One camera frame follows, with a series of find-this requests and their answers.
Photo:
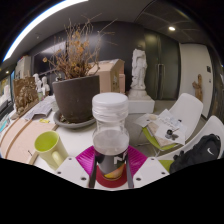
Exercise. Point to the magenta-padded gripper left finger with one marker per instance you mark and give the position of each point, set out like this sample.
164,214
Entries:
71,170

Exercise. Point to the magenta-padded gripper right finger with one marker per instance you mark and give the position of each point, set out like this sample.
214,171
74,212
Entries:
151,170

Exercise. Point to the clear drink bottle white cap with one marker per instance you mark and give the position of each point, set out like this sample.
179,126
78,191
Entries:
110,140

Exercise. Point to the green seat cushion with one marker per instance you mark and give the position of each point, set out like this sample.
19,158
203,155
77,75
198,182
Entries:
151,140
165,165

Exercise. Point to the yellow-green mug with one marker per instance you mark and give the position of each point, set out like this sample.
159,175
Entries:
50,146

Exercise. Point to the stack of papers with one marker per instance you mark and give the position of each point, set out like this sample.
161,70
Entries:
163,130

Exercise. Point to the grey plant saucer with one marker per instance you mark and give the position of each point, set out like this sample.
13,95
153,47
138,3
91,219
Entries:
66,125

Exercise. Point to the black backpack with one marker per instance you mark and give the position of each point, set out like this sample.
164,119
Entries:
196,155

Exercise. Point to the small yellow tag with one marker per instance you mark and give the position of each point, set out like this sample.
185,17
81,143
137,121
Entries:
44,121

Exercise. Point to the light wooden board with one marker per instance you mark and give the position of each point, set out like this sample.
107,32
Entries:
18,143

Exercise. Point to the small white cup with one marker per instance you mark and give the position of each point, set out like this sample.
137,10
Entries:
54,106

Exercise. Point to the open printed booklet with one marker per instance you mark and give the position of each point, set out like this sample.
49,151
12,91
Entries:
41,108

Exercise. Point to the dried plant in brown pot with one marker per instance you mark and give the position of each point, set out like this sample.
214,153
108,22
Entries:
76,100

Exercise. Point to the white chair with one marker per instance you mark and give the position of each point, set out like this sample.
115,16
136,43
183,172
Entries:
213,125
188,106

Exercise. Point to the brown relief sculpture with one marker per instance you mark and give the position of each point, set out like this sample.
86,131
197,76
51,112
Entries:
25,96

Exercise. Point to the small white figurine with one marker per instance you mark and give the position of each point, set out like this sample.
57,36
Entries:
36,80
45,85

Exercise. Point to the black boxes stack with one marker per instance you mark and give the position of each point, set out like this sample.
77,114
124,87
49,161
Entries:
5,110

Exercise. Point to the wooden figure sculpture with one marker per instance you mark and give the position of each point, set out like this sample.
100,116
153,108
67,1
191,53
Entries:
198,88

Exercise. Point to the white cabinet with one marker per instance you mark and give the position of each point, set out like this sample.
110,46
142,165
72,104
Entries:
23,66

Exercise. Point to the round ceiling lamp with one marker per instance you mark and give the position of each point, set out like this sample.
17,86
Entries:
172,28

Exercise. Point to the long ceiling light strip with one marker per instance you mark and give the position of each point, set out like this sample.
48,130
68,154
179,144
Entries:
33,21

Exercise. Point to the white headless statue on pedestal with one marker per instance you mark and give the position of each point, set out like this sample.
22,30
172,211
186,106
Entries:
139,66

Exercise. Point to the black wall screen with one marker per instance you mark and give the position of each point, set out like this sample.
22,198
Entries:
40,63

